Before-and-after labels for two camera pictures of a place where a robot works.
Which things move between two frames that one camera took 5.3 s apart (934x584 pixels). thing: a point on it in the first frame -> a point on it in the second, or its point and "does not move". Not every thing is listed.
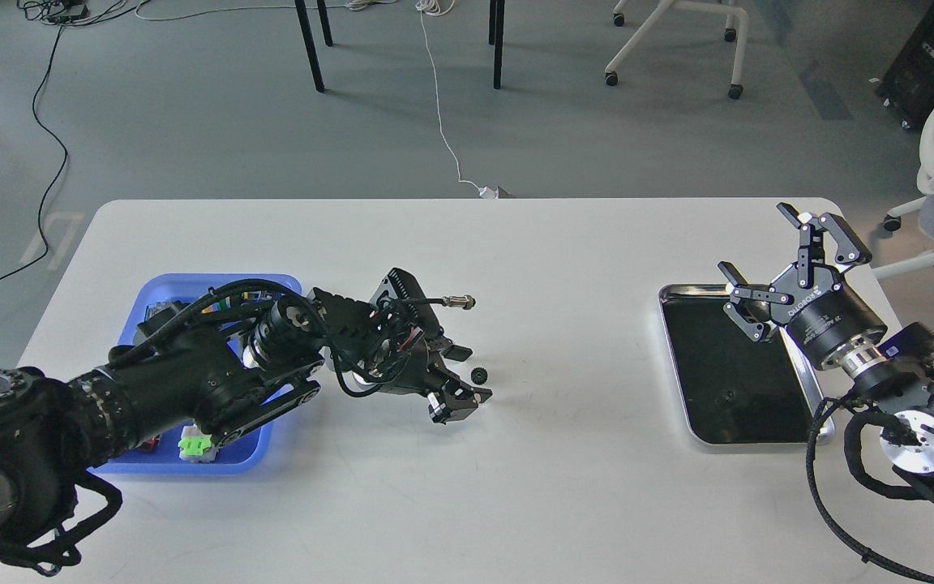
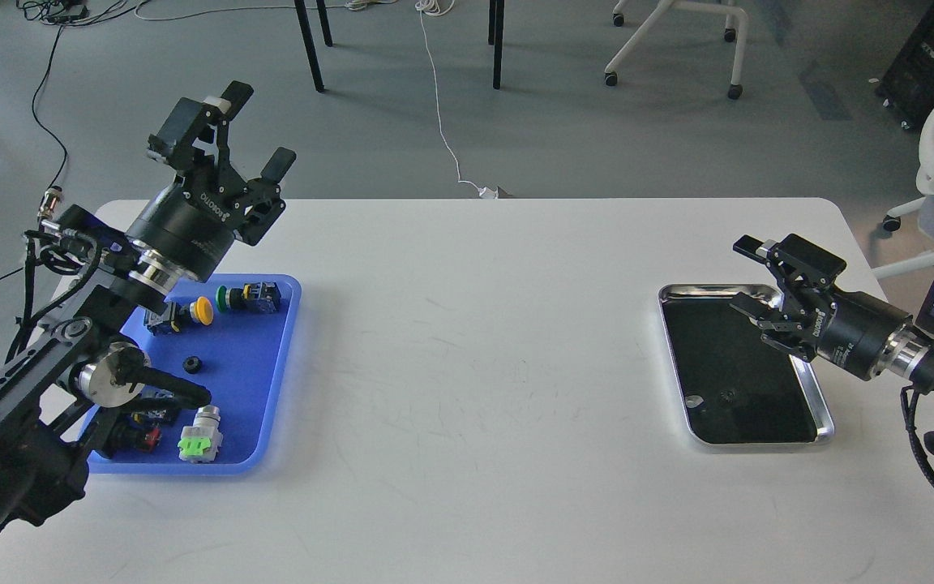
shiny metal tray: (732, 389) does not move
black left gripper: (392, 343) -> (191, 221)
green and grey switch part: (195, 445) does not move
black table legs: (319, 82) does not move
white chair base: (735, 90) does not move
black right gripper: (823, 315) -> (846, 328)
